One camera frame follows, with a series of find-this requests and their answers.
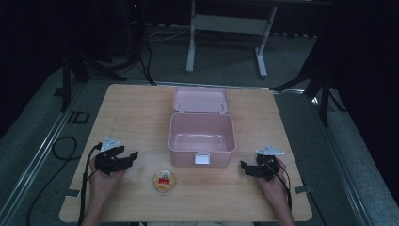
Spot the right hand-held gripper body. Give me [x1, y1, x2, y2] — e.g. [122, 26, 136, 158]
[255, 145, 286, 182]

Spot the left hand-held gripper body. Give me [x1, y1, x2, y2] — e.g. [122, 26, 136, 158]
[94, 136, 127, 176]

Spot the round yellow packaged pastry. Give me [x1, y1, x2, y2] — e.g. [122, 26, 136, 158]
[152, 169, 177, 193]

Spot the pink plastic storage box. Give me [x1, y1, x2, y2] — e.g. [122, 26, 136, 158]
[168, 87, 237, 169]

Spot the person's left hand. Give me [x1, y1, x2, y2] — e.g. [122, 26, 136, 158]
[88, 156, 128, 205]

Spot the person's right hand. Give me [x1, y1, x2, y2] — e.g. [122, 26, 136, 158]
[255, 157, 289, 205]

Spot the grey tape strip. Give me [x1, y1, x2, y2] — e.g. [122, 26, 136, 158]
[57, 188, 81, 199]
[294, 185, 314, 195]

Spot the black tripod stand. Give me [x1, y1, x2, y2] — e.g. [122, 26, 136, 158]
[53, 46, 128, 113]
[270, 62, 348, 127]

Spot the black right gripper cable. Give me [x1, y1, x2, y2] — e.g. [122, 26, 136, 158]
[265, 161, 294, 212]

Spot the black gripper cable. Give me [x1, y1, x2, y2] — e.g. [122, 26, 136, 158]
[265, 161, 294, 212]
[76, 142, 104, 226]

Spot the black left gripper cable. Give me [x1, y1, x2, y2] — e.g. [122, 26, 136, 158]
[76, 142, 104, 226]

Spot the black looped floor cable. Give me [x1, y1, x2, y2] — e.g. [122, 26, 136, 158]
[26, 136, 79, 226]

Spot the black floor cable bundle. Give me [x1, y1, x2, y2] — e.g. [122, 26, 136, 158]
[136, 37, 158, 87]

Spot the white floor cable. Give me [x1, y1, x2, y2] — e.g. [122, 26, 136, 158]
[146, 28, 190, 43]

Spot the white metal desk frame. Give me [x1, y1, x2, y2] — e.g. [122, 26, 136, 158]
[185, 0, 279, 79]

